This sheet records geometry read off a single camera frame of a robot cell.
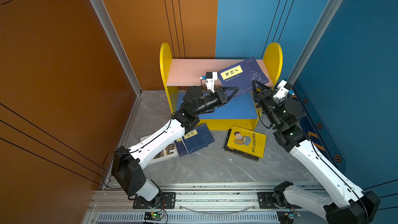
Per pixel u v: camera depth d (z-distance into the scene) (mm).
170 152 870
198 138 916
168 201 740
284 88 579
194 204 735
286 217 706
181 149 867
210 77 598
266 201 725
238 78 624
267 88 587
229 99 592
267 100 565
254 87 609
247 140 920
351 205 373
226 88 600
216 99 577
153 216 709
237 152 872
